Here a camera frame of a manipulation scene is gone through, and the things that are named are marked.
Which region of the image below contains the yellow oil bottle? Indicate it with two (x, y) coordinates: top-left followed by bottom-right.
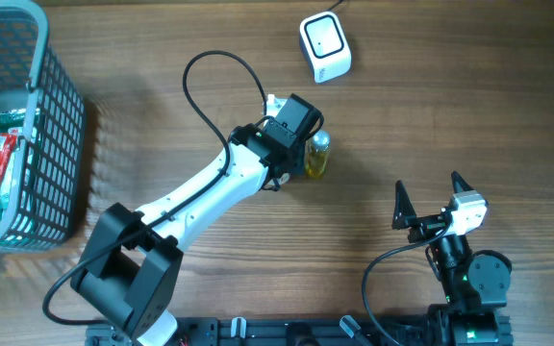
(305, 130), (331, 179)

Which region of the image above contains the white barcode scanner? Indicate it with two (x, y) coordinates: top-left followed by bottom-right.
(299, 11), (352, 84)

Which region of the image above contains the grey plastic mesh basket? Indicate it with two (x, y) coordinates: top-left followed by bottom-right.
(0, 1), (87, 253)

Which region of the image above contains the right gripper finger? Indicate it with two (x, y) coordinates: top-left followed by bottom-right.
(451, 171), (473, 193)
(393, 180), (416, 220)

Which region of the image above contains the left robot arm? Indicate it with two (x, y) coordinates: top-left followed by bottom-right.
(70, 94), (323, 345)

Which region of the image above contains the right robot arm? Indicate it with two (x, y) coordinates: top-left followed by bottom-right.
(392, 171), (514, 345)

